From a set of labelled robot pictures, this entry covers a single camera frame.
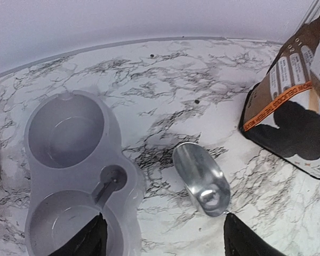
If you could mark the brown dog food bag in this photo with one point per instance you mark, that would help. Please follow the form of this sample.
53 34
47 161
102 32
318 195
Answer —
282 112

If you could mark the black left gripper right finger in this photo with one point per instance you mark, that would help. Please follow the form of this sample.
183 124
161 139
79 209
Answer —
241 240

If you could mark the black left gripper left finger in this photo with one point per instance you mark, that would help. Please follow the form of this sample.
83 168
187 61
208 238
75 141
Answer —
90 240

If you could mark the metal food scoop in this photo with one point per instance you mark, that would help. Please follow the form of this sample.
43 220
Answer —
204 181

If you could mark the grey double pet bowl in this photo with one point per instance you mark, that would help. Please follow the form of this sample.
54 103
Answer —
78 171

